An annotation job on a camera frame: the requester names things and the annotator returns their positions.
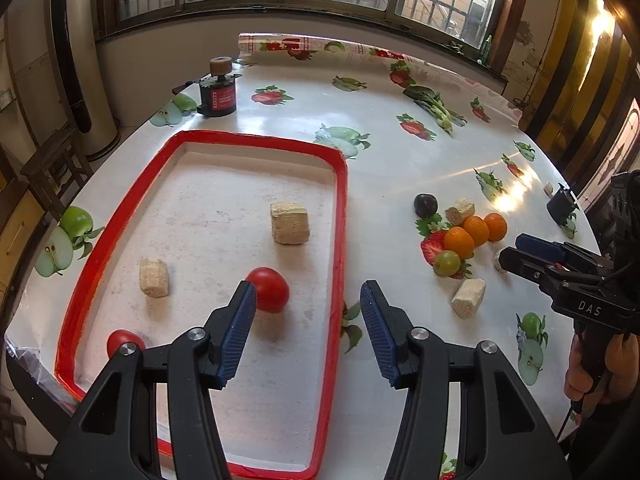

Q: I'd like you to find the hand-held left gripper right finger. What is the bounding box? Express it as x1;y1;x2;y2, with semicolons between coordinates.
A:
360;280;573;480

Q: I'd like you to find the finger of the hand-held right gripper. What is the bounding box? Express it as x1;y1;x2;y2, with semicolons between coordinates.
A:
498;246;607;297
515;232;616;281

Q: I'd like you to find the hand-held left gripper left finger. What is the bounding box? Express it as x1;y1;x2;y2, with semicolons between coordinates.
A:
44;280;258;480

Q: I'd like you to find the small orange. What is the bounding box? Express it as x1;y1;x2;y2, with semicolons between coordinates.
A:
461;215;490;248
444;227;476;258
484;213;508;242

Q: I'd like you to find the green grape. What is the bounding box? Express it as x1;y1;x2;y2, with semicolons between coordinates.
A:
433;250;461;277

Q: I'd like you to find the dark purple plum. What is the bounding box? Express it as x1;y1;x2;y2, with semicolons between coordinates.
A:
413;193;439;219

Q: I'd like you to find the red rimmed white tray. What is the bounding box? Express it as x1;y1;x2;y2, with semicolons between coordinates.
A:
54;130;348;480

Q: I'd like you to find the person's right hand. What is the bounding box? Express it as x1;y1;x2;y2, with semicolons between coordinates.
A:
564;331;640;406

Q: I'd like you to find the small black device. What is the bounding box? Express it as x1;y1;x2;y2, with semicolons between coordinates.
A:
546;185;581;223

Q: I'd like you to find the large red tomato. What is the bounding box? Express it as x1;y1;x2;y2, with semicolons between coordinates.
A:
245;267;291;314

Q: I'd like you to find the large beige foam block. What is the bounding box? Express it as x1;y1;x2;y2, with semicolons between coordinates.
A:
270;201;311;246

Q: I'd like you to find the small red tomato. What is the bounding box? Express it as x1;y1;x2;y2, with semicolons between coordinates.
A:
106;329;147;361

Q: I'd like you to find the fruit print plastic tablecloth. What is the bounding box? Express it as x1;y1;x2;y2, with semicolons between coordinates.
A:
5;32;601;480

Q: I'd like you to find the yellow wooden door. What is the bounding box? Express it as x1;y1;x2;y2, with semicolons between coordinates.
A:
520;0;640;201

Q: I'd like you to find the green bok choy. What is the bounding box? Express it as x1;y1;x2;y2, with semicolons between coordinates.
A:
403;85;458;135

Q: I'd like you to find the black device with red label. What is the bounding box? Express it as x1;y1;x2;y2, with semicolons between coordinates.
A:
172;56;243;119

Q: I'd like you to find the wooden chair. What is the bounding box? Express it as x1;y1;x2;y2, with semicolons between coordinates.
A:
20;127;93;221

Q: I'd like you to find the white standing air conditioner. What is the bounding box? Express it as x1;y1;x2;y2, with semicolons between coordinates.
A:
44;0;121;161

